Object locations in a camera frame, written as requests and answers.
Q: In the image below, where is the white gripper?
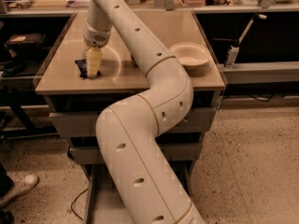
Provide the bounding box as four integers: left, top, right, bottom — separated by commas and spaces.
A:
82, 22, 111, 78

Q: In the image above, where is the dark blue rxbar wrapper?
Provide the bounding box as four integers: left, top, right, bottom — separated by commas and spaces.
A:
75, 59, 101, 78

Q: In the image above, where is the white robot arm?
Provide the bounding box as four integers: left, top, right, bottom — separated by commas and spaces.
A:
89, 0, 206, 224

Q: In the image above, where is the grey top drawer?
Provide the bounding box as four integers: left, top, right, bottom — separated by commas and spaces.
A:
50, 107, 216, 137

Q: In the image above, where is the grey middle drawer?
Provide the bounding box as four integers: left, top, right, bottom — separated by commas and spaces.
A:
69, 143, 202, 164

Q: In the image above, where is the open grey bottom drawer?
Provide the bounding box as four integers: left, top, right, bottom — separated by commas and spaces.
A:
83, 164, 200, 224

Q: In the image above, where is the dark flat box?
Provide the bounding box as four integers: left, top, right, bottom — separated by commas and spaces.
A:
6, 33, 45, 45

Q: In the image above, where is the white bowl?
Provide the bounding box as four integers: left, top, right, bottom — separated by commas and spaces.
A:
170, 42, 209, 70

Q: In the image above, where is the white sneaker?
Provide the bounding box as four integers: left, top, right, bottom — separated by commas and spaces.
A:
0, 174, 39, 208

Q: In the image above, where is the black floor cable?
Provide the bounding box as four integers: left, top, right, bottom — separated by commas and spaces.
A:
70, 188, 89, 221

